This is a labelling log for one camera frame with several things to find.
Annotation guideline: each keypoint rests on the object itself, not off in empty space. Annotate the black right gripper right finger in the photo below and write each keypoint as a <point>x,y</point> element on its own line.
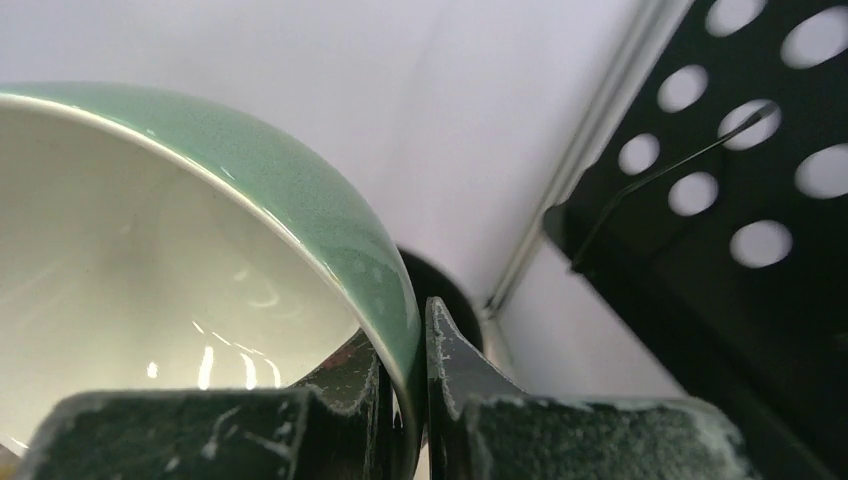
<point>483,426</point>

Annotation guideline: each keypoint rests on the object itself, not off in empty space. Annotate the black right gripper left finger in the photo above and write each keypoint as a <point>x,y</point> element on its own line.
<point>336,423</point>

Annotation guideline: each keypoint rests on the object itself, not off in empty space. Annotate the white bowl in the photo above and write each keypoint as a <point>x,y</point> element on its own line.
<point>153,239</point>

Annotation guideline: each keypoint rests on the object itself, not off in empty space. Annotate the black trash bin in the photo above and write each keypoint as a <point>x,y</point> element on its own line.
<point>428,281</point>

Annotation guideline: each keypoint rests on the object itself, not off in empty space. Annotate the black perforated panel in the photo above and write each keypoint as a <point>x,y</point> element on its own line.
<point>715,224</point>

